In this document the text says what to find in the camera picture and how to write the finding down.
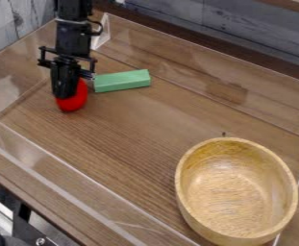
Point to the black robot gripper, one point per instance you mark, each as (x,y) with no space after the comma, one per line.
(73,46)

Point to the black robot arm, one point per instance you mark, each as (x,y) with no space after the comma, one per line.
(72,10)

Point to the red plush strawberry toy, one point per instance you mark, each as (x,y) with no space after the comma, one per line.
(77,101)

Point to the green rectangular block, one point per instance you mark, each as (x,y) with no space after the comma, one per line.
(122,80)

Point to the light wooden bowl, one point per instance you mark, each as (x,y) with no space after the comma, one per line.
(237,192)

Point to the clear acrylic table enclosure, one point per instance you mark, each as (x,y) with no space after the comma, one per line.
(96,169)

